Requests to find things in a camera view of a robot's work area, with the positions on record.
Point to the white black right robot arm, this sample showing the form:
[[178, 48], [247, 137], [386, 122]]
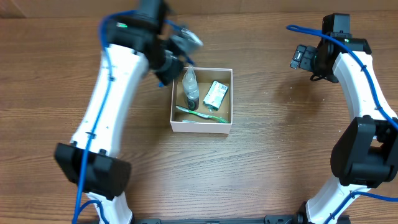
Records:
[[365, 156]]

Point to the green white soap packet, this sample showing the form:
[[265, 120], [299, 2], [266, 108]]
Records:
[[215, 96]]

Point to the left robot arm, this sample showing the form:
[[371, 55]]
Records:
[[131, 47]]

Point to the clear soap pump bottle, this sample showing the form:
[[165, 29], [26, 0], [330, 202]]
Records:
[[191, 89]]

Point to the white cardboard box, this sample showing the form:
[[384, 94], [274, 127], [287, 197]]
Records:
[[205, 77]]

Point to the blue disposable razor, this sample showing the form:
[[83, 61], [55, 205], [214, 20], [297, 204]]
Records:
[[161, 84]]

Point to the teal white toothpaste tube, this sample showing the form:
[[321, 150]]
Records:
[[188, 121]]

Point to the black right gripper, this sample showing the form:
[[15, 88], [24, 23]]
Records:
[[330, 77]]

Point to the green white toothbrush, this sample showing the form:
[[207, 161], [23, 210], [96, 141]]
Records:
[[204, 116]]

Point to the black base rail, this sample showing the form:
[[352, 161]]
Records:
[[268, 219]]

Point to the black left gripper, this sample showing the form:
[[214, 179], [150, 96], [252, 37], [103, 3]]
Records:
[[176, 65]]

